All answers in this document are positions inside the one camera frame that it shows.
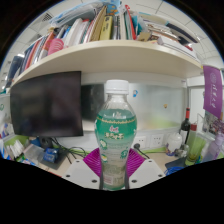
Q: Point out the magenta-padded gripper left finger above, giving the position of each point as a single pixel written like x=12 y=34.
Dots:
x=78 y=171

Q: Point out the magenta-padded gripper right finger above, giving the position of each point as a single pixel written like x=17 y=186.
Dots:
x=148 y=171

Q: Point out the green-label clear drink bottle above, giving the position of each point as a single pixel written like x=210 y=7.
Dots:
x=116 y=133

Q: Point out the purple translucent water bottle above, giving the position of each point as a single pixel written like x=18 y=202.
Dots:
x=213 y=150

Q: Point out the small blue box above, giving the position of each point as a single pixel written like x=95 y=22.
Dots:
x=51 y=155

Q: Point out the white round jar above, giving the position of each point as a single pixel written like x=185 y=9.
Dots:
x=174 y=143

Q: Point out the green drinking glass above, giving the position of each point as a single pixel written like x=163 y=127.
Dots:
x=195 y=151

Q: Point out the dark wine bottle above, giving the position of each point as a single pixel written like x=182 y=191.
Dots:
x=185 y=128

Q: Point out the black computer monitor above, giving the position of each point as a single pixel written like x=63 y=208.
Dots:
x=46 y=103

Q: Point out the photo poster board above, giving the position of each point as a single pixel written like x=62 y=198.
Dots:
x=215 y=125

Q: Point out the purple hanging banner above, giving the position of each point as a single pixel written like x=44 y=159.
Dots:
x=213 y=90

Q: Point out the beige shelf unit with books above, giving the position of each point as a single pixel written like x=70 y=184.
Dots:
x=110 y=55

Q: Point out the white wall socket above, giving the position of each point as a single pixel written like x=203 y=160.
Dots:
x=156 y=141

